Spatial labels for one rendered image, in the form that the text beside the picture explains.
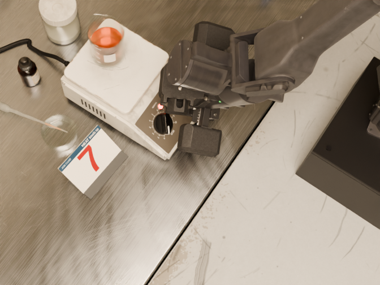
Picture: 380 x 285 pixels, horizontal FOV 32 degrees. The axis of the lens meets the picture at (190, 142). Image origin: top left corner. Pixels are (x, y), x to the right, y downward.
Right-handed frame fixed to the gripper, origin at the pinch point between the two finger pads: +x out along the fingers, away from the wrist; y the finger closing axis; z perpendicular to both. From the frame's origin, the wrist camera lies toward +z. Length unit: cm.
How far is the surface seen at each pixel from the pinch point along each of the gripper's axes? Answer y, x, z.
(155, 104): 2.2, 4.1, 3.4
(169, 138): 6.9, 4.1, 0.2
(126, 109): 4.0, 3.1, 8.3
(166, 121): 4.6, 2.4, 2.0
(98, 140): 8.8, 9.2, 9.6
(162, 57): -4.8, 3.3, 3.8
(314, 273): 24.1, -7.5, -21.5
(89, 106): 3.8, 10.2, 11.5
